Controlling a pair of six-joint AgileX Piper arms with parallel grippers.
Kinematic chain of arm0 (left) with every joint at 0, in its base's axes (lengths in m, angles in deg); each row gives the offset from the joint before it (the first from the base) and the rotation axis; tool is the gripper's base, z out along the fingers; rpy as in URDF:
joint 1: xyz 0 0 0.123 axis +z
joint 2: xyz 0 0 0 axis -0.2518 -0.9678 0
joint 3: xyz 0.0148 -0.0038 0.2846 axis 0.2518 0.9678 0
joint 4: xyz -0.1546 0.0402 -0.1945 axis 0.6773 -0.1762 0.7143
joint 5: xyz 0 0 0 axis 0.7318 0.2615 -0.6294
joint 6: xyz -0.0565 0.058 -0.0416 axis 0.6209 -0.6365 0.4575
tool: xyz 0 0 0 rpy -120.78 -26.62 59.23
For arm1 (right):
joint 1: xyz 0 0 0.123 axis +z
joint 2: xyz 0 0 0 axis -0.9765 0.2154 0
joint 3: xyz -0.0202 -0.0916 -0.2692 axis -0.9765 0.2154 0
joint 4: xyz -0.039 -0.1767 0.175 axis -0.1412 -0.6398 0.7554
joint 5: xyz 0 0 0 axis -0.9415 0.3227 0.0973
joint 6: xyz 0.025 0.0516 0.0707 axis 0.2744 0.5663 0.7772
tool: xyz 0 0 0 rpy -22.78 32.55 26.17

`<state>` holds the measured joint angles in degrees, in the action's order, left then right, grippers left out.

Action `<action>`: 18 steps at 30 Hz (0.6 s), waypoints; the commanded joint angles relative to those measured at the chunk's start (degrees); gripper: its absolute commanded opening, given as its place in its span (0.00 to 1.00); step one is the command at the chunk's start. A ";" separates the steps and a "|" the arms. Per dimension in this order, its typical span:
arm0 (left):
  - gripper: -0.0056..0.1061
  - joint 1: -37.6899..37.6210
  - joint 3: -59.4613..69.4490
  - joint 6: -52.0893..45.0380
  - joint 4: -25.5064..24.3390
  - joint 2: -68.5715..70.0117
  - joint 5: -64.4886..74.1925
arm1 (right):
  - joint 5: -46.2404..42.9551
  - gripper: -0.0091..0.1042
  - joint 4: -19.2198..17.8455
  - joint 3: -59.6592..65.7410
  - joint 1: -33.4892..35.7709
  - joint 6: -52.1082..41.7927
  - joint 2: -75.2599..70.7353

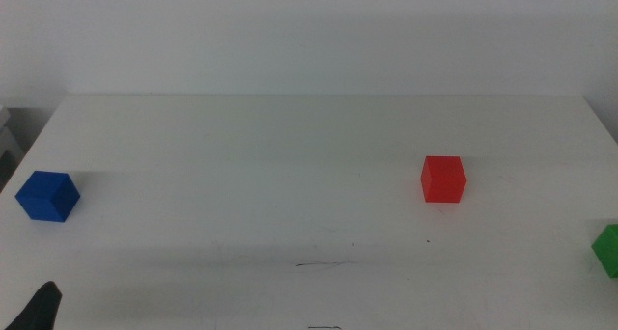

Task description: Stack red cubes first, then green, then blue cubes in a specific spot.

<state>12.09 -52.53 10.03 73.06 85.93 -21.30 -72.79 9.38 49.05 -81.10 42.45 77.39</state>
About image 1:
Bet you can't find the red cube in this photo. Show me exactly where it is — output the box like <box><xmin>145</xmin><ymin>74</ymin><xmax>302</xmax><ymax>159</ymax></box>
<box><xmin>419</xmin><ymin>155</ymin><xmax>468</xmax><ymax>204</ymax></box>

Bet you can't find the green cube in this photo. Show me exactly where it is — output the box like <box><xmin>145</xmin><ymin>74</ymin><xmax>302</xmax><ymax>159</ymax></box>
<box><xmin>591</xmin><ymin>223</ymin><xmax>618</xmax><ymax>279</ymax></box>

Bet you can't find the blue cube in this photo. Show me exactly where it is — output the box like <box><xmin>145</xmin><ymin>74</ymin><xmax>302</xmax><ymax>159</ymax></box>
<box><xmin>14</xmin><ymin>170</ymin><xmax>81</xmax><ymax>224</ymax></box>

